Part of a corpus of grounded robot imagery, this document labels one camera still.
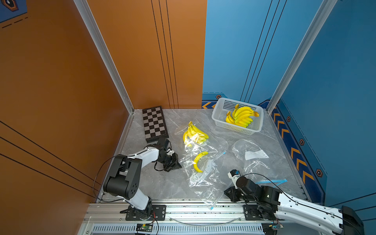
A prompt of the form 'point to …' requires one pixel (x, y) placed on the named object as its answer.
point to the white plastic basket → (223, 105)
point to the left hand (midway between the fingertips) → (182, 164)
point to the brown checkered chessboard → (154, 124)
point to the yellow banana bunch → (236, 107)
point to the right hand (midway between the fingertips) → (224, 195)
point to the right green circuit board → (271, 228)
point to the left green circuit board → (145, 227)
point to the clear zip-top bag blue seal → (282, 181)
